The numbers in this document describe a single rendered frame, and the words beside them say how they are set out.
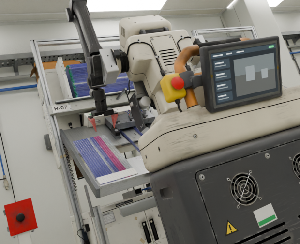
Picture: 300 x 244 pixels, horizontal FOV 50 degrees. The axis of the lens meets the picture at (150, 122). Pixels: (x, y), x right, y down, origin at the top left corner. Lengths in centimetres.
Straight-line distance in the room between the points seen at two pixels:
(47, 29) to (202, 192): 373
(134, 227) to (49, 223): 168
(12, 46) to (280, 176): 363
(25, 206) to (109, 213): 53
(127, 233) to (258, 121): 134
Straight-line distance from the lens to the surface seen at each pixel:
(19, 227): 177
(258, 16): 537
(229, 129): 88
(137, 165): 188
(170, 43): 134
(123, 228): 206
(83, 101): 233
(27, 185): 364
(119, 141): 212
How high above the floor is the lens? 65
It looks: 11 degrees up
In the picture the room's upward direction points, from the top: 18 degrees counter-clockwise
